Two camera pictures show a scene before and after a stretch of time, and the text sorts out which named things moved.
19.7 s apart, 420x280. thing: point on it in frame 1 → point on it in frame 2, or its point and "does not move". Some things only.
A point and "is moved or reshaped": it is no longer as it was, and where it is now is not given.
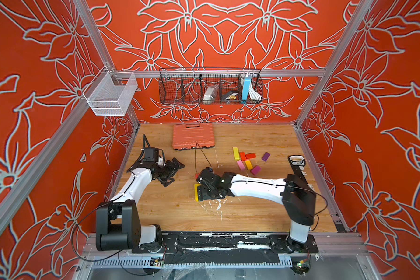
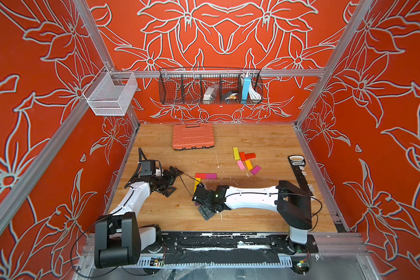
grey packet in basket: [209, 94] does not move
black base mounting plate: [189, 248] does not move
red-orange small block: [243, 157] does not move
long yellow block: [196, 194] is moved or reshaped
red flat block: [249, 156] does not move
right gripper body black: [212, 191] → [206, 212]
